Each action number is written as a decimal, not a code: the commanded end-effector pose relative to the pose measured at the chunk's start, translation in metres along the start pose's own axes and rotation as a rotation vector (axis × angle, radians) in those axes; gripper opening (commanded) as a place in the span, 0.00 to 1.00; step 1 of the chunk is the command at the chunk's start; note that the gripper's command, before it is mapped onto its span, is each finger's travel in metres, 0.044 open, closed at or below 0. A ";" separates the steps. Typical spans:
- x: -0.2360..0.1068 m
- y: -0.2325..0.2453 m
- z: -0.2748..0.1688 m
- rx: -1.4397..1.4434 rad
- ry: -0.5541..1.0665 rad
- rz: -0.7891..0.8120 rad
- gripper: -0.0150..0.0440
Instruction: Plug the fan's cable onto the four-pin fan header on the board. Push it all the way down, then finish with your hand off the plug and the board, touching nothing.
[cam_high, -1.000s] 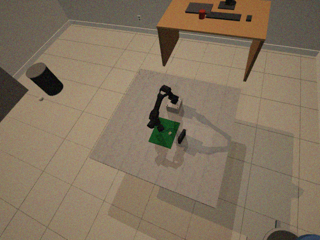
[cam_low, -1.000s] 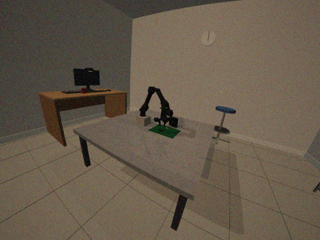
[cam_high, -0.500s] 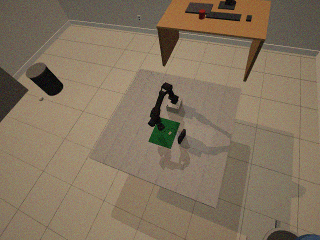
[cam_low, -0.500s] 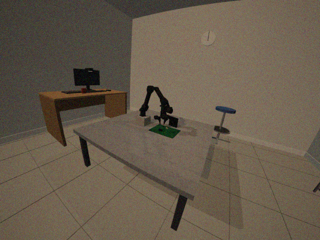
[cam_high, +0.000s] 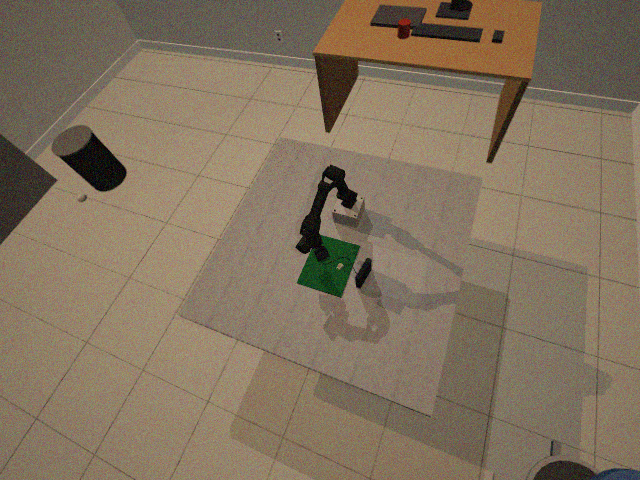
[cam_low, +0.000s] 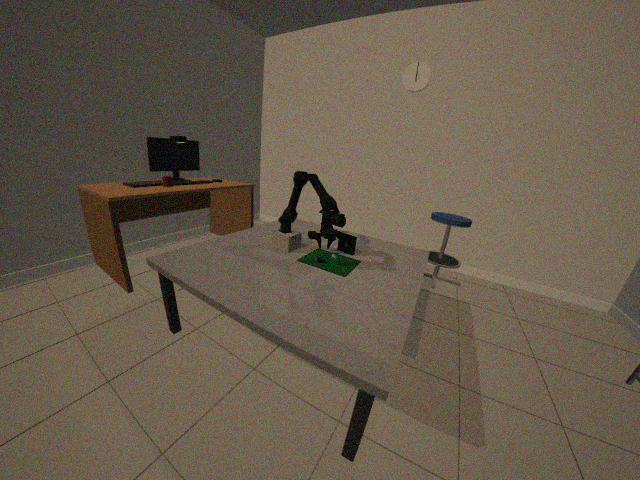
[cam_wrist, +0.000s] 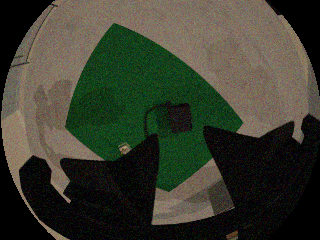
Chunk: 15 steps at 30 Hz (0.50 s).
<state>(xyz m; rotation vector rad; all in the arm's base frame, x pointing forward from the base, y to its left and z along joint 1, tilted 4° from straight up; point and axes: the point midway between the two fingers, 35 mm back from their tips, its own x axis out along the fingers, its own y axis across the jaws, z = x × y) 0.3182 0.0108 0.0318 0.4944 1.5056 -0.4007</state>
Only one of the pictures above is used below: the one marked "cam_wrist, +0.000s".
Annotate green circuit board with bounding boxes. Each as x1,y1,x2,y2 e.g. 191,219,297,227
65,23,243,192

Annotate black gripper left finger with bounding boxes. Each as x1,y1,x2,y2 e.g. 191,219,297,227
60,133,160,225

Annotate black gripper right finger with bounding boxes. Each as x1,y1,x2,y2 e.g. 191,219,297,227
204,121,295,208

